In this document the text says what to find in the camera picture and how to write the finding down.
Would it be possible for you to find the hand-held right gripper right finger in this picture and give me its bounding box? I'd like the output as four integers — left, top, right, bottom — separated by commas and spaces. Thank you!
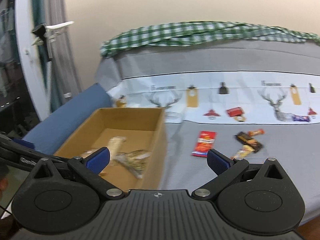
191, 148, 295, 200

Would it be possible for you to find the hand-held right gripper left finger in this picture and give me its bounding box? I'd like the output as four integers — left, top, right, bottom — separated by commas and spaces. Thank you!
25, 147, 125, 200

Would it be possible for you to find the clear snack packet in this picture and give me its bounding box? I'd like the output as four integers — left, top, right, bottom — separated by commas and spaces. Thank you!
80, 148, 100, 158
114, 149, 151, 179

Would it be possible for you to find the red chili snack packet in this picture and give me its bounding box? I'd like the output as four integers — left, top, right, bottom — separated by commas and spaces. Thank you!
191, 130, 217, 158

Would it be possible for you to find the beige snack bar packet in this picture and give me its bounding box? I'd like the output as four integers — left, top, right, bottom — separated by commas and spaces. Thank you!
107, 136, 128, 159

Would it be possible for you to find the gold snack packet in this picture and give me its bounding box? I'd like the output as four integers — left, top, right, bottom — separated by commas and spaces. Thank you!
230, 145, 255, 160

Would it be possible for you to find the dark chocolate packet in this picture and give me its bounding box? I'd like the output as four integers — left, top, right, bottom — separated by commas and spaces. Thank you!
235, 131, 264, 153

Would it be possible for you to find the brown cardboard box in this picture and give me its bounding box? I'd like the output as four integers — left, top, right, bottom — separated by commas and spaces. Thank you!
53, 107, 167, 190

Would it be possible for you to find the red square snack packet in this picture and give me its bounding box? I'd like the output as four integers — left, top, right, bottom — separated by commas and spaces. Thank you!
226, 107, 243, 118

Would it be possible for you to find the blue denim cushion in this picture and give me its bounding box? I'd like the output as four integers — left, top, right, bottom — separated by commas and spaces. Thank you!
21, 83, 113, 155

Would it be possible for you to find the grey curtain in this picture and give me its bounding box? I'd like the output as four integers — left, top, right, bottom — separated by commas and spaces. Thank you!
42, 0, 83, 115

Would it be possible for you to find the grey printed bed sheet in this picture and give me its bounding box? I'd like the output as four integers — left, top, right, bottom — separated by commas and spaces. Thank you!
94, 40, 320, 230

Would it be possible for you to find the green checked cloth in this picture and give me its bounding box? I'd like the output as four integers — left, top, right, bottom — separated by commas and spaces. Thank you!
100, 22, 320, 58

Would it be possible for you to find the white door frame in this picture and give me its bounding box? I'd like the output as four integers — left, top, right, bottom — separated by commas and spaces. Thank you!
14, 0, 50, 123

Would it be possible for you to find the black handle braided hose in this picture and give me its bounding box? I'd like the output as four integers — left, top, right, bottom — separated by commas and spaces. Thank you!
31, 23, 54, 117

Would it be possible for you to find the white wall bracket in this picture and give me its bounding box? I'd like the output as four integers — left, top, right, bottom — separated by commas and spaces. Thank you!
31, 21, 75, 47

